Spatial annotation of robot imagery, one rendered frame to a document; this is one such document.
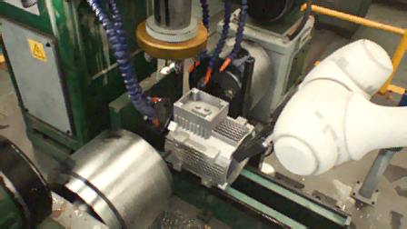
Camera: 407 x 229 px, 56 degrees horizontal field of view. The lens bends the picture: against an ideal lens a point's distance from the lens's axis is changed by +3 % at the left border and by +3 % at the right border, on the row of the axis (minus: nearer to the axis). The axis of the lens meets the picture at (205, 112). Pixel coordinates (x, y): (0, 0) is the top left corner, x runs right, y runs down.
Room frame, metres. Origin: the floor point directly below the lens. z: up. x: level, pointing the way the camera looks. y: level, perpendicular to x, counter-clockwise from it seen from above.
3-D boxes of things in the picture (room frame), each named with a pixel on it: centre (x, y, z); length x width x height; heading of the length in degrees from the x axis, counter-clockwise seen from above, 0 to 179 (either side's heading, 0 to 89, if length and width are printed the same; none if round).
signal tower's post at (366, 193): (0.85, -0.55, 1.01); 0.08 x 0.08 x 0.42; 61
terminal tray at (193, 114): (0.82, 0.01, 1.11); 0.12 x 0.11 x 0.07; 60
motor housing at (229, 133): (0.80, -0.02, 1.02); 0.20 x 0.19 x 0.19; 60
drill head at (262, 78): (1.13, -0.09, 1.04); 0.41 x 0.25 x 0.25; 151
